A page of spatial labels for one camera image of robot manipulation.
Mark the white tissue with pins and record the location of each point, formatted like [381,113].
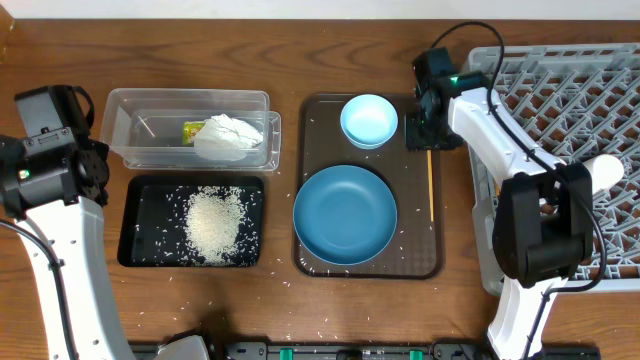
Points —
[223,138]

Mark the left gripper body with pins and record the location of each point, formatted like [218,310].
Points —
[100,151]

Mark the clear plastic bin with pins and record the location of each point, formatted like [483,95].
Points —
[144,126]

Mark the brown serving tray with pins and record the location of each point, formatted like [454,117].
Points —
[416,251]

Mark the white rice pile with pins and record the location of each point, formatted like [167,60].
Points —
[190,226]

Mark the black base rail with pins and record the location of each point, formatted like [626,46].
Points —
[444,349]

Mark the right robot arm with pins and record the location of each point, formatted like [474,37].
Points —
[543,225]

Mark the green yellow snack wrapper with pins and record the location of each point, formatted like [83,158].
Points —
[190,129]

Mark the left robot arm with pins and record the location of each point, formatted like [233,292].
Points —
[53,193]

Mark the black plastic tray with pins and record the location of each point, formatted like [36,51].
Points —
[139,183]

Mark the light blue bowl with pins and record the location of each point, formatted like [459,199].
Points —
[368,121]

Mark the small white cup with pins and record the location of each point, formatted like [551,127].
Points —
[605,170]

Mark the grey dishwasher rack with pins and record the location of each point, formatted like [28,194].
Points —
[577,102]

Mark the dark blue plate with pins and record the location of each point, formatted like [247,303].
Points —
[345,215]

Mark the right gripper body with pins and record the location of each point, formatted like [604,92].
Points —
[428,135]

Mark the wooden chopstick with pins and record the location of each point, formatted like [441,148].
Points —
[497,189]
[430,185]

